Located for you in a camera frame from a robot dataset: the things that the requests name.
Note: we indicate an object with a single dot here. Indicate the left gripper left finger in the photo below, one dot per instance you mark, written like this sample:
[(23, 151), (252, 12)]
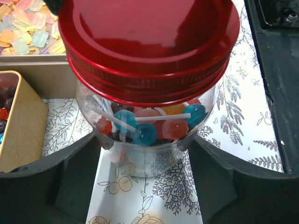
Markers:
[(55, 189)]

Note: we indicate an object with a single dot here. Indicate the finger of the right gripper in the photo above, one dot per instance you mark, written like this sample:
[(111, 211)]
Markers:
[(54, 5)]

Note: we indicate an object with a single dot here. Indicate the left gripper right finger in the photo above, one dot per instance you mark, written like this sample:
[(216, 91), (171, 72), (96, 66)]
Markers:
[(233, 191)]

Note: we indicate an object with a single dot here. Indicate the popsicle candy tin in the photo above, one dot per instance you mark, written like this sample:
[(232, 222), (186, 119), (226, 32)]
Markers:
[(30, 43)]

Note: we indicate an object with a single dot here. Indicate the clear glass jar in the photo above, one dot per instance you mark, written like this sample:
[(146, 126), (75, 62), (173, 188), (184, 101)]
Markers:
[(145, 141)]

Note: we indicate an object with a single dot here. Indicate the red jar lid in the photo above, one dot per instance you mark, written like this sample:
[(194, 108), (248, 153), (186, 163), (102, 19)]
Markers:
[(148, 52)]

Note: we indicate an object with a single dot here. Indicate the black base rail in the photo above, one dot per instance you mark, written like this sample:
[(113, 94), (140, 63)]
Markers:
[(278, 55)]

